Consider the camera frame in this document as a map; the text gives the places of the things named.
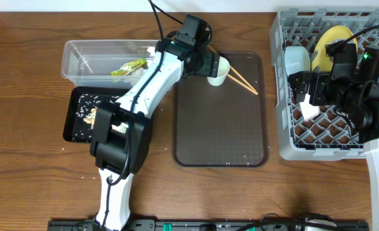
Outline white tissue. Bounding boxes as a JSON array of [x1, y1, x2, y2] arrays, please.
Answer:
[[130, 66, 148, 76]]

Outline grey dishwasher rack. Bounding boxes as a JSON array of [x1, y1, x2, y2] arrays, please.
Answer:
[[269, 8, 379, 161]]

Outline pink bowl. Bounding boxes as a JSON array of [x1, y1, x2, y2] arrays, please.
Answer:
[[299, 94, 320, 121]]

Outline green snack wrapper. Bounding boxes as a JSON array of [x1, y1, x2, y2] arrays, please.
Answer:
[[110, 58, 146, 76]]

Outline clear plastic bin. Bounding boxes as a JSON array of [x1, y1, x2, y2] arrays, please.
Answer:
[[61, 40, 157, 89]]

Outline white cup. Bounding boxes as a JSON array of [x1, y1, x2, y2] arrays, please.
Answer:
[[207, 56, 231, 87]]

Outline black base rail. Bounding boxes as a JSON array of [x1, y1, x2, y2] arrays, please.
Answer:
[[47, 219, 370, 231]]

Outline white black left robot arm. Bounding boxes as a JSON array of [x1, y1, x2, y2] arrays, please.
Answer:
[[90, 38, 229, 230]]

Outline yellow plate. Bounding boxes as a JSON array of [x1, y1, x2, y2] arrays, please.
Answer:
[[311, 26, 353, 71]]

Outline dark brown serving tray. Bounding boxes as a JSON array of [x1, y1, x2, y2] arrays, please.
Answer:
[[173, 51, 269, 167]]

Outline black plastic tray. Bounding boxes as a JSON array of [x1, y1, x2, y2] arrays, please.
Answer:
[[63, 87, 129, 146]]

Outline rice and nut scraps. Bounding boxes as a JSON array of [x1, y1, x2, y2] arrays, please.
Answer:
[[72, 94, 119, 142]]

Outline light blue bowl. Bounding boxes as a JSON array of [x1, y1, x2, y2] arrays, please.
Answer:
[[285, 46, 311, 76]]

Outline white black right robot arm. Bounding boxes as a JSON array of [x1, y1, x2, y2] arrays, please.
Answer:
[[288, 44, 379, 230]]

